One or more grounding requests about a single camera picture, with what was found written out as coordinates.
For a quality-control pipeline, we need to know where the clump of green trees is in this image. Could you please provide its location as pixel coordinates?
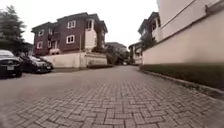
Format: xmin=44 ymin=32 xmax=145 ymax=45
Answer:
xmin=104 ymin=45 xmax=130 ymax=66

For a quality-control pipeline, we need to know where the dark brown house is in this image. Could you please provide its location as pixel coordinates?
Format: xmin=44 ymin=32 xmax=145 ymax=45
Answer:
xmin=137 ymin=11 xmax=162 ymax=52

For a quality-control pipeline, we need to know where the tall dark tree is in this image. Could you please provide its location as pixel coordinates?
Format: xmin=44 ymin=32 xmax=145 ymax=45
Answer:
xmin=0 ymin=4 xmax=34 ymax=57

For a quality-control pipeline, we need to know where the low dark green hedge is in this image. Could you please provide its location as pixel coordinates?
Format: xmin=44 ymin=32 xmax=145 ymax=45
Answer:
xmin=139 ymin=62 xmax=224 ymax=92

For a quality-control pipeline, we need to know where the black car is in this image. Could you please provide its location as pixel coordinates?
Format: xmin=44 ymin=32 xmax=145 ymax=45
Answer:
xmin=17 ymin=54 xmax=54 ymax=75

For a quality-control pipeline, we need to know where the reddish brick paved road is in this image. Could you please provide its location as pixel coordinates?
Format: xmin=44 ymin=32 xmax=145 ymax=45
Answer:
xmin=0 ymin=64 xmax=224 ymax=128

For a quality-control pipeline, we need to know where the pale distant building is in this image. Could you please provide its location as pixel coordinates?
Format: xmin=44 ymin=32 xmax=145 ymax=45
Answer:
xmin=127 ymin=41 xmax=144 ymax=65

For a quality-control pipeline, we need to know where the brown multi-storey building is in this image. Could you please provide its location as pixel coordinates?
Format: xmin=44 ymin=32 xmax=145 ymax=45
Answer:
xmin=30 ymin=12 xmax=109 ymax=57

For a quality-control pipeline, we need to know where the dark car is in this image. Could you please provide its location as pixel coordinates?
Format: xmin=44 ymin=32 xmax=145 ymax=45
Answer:
xmin=0 ymin=49 xmax=24 ymax=79

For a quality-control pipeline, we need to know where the grey concrete kerb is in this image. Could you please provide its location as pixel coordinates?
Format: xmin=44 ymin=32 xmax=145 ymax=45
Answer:
xmin=139 ymin=68 xmax=224 ymax=102

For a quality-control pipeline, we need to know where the white boundary wall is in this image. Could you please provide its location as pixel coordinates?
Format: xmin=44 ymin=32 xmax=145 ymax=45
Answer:
xmin=41 ymin=51 xmax=109 ymax=70

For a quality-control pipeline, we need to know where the cream boundary wall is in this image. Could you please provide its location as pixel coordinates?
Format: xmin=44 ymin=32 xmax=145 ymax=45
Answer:
xmin=141 ymin=9 xmax=224 ymax=66

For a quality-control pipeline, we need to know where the distant grey-roofed building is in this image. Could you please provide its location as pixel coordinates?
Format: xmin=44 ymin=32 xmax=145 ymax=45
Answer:
xmin=104 ymin=41 xmax=130 ymax=57

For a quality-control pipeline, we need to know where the small low hedge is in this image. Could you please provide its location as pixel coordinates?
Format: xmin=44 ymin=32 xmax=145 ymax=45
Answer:
xmin=86 ymin=63 xmax=115 ymax=70

